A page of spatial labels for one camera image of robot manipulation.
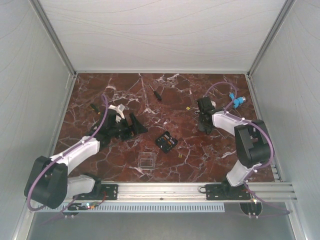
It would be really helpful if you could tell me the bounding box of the grey slotted cable duct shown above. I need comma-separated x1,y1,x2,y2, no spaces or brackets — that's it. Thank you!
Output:
34,202,225,214

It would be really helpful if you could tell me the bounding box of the clear plastic fuse box cover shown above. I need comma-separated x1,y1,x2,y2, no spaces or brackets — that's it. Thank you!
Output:
138,152,156,170

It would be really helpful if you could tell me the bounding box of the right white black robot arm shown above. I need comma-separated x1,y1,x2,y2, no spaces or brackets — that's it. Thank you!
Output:
197,96,275,199

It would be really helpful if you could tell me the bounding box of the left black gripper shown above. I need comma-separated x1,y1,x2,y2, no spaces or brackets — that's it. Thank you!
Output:
109,113,149,142

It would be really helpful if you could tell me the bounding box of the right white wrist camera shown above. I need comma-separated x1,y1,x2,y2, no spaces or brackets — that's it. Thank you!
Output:
211,100,216,108

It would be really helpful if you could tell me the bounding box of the small black screwdriver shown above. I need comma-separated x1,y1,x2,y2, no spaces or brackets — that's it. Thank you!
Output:
149,84,162,101

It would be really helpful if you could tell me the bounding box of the blue plastic fitting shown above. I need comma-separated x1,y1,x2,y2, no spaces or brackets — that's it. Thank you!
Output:
229,93,246,109

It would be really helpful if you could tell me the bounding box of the black fuse box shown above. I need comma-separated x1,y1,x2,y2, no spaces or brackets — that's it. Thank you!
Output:
155,131,178,154

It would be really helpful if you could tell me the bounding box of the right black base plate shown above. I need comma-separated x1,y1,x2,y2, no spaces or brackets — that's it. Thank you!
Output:
199,184,251,201

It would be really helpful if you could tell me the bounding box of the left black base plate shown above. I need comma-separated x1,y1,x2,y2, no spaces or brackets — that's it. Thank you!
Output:
77,184,119,201

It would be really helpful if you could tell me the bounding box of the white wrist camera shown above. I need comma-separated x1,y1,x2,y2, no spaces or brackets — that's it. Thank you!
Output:
211,100,216,108
108,104,125,123

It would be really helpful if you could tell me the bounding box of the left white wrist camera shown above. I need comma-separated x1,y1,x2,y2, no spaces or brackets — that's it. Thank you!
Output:
108,104,125,123

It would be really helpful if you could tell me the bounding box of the aluminium mounting rail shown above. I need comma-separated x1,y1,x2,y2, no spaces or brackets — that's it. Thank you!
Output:
115,182,297,203

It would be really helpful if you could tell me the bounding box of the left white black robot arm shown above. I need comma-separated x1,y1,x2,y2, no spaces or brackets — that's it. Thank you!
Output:
24,109,140,211

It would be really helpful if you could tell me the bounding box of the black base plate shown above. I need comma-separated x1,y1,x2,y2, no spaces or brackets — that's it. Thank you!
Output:
77,184,119,201
199,184,251,201

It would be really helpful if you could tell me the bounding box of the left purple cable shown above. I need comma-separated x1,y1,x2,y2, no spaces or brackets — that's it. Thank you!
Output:
26,93,110,226

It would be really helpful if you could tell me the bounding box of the yellow black screwdriver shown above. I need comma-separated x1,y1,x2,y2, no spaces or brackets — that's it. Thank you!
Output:
90,103,101,115

